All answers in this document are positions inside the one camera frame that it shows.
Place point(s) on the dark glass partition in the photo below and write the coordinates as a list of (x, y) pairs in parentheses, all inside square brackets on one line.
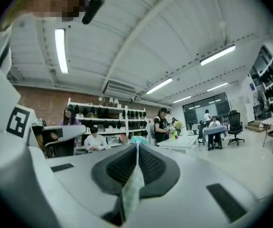
[(196, 113)]

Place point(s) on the white cabinet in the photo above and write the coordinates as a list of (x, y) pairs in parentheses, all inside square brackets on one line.
[(249, 113)]

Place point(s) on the table with checkered cloth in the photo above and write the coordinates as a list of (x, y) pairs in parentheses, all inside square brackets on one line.
[(272, 122)]

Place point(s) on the wide white shelving rack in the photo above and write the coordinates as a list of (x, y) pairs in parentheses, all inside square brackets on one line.
[(91, 119)]

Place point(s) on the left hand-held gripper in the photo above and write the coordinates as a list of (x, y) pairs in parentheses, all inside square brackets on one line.
[(17, 121)]

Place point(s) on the narrow white shelving rack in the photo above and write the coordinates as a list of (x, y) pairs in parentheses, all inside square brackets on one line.
[(136, 120)]

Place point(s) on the table with blue cloth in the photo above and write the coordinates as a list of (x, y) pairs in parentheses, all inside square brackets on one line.
[(214, 130)]

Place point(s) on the black office chair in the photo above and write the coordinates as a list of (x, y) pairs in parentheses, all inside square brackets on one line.
[(236, 125), (201, 132)]

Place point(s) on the white lamp shade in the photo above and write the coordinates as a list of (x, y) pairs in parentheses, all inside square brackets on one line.
[(116, 101), (111, 101)]

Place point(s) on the ceiling air conditioner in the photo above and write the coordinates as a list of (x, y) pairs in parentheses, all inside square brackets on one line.
[(121, 88)]

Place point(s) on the standing fan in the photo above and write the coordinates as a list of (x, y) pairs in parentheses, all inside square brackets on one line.
[(260, 98)]

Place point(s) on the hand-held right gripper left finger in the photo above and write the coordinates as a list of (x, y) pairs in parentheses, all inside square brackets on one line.
[(79, 174)]

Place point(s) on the long ceiling light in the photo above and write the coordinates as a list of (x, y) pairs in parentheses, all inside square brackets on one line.
[(181, 99), (159, 85), (217, 54), (217, 87), (61, 51)]

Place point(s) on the blue wall poster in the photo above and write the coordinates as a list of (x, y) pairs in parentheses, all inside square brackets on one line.
[(252, 86)]

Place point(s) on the white table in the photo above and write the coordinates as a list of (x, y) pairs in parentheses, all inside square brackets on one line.
[(178, 142)]

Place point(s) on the person's head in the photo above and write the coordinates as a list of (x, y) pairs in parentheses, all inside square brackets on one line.
[(55, 1)]

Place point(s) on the black head-worn camera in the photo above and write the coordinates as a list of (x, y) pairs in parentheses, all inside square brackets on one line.
[(92, 8)]

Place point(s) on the yellow flower bouquet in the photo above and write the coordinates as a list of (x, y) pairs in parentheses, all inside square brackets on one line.
[(178, 125)]

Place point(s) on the flat cardboard sheets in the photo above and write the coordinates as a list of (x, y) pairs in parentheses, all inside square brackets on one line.
[(254, 126)]

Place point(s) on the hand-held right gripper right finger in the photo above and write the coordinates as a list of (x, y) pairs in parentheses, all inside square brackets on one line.
[(198, 186)]

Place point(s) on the green and red toy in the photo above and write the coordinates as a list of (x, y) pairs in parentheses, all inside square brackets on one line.
[(174, 136)]

